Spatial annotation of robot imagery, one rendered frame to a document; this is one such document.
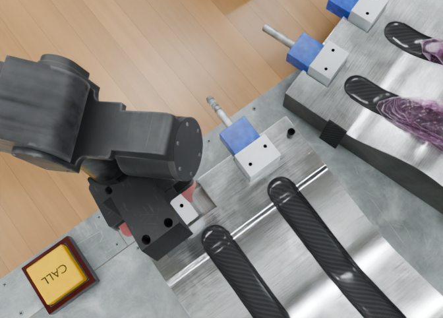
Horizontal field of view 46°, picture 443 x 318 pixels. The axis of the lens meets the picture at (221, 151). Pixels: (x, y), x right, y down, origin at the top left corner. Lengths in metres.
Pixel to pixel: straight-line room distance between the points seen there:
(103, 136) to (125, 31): 0.47
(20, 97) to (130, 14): 0.51
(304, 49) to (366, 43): 0.10
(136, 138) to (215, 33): 0.47
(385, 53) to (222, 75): 0.25
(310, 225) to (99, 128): 0.35
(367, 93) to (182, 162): 0.41
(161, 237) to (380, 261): 0.33
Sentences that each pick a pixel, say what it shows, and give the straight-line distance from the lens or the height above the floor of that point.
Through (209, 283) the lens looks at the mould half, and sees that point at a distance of 0.69.
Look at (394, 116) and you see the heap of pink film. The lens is 0.77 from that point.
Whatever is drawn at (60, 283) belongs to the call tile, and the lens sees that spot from 0.78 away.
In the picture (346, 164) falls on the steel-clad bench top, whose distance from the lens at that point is 0.82.
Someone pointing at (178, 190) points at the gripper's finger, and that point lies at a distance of 0.57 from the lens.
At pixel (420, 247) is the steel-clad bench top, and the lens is 0.82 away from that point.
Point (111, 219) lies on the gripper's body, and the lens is 0.57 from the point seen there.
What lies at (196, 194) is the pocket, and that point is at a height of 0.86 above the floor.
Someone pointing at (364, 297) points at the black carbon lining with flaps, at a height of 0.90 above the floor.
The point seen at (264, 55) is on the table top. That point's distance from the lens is 0.87.
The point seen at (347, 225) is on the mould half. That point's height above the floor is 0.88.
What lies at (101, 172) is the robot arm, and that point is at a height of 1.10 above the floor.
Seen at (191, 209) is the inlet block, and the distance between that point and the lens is 0.64.
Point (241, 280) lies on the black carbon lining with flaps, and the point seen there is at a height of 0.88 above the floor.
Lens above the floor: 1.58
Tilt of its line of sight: 75 degrees down
